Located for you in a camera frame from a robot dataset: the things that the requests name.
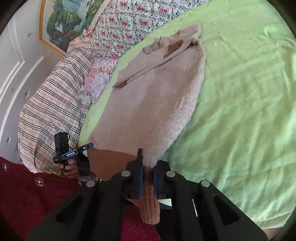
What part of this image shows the plaid checkered blanket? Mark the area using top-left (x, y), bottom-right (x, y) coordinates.
top-left (18, 35), bottom-right (94, 174)

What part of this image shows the pink floral small pillow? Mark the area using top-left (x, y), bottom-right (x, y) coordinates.
top-left (79, 55), bottom-right (119, 104)

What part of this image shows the light green bed sheet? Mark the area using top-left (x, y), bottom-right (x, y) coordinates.
top-left (77, 0), bottom-right (296, 230)

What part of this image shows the dark red sweater sleeve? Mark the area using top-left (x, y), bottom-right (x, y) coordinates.
top-left (0, 156), bottom-right (163, 241)

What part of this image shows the framed landscape painting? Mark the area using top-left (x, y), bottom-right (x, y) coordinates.
top-left (39, 0), bottom-right (110, 56)

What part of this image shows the black camera box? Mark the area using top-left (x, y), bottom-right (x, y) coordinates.
top-left (54, 132), bottom-right (69, 156)

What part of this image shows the person's left hand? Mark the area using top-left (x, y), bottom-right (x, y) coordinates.
top-left (58, 159), bottom-right (79, 180)

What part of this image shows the beige knitted sweater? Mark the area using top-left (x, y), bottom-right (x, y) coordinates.
top-left (88, 24), bottom-right (206, 225)

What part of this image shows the rose floral quilt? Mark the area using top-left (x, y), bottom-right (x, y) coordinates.
top-left (91, 0), bottom-right (208, 57)

